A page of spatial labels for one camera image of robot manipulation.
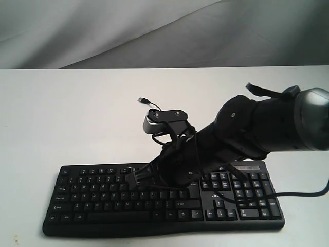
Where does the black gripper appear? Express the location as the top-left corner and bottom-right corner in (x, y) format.
(125, 128), (205, 189)

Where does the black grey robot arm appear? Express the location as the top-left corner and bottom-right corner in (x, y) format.
(126, 84), (328, 189)

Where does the black acer keyboard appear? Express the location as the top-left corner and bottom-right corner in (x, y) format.
(42, 161), (285, 238)

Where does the grey backdrop cloth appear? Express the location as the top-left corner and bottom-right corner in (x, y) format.
(1, 1), (328, 69)

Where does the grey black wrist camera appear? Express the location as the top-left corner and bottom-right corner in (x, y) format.
(143, 109), (188, 135)

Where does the black keyboard usb cable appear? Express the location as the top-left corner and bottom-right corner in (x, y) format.
(137, 97), (162, 112)

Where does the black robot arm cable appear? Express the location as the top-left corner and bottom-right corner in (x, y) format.
(151, 128), (329, 206)

